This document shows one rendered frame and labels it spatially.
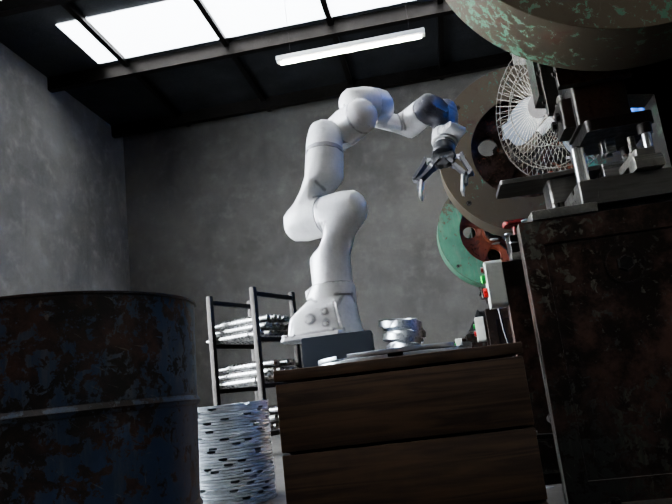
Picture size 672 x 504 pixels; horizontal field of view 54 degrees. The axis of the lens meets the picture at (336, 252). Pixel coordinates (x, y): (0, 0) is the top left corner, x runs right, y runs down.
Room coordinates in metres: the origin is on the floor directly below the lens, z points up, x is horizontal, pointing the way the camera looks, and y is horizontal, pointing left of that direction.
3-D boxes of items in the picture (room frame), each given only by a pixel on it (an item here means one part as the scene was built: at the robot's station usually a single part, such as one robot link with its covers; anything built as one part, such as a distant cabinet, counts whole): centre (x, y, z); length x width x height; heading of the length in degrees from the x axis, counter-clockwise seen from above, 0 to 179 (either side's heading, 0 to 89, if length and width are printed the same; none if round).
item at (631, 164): (1.45, -0.71, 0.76); 0.17 x 0.06 x 0.10; 172
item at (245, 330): (3.93, 0.55, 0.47); 0.46 x 0.43 x 0.95; 62
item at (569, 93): (1.62, -0.70, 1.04); 0.17 x 0.15 x 0.30; 82
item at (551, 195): (1.64, -0.57, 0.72); 0.25 x 0.14 x 0.14; 82
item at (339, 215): (1.72, -0.01, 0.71); 0.18 x 0.11 x 0.25; 58
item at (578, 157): (1.46, -0.59, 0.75); 0.03 x 0.03 x 0.10; 82
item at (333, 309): (1.75, 0.06, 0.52); 0.22 x 0.19 x 0.14; 87
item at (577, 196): (1.62, -0.74, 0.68); 0.45 x 0.30 x 0.06; 172
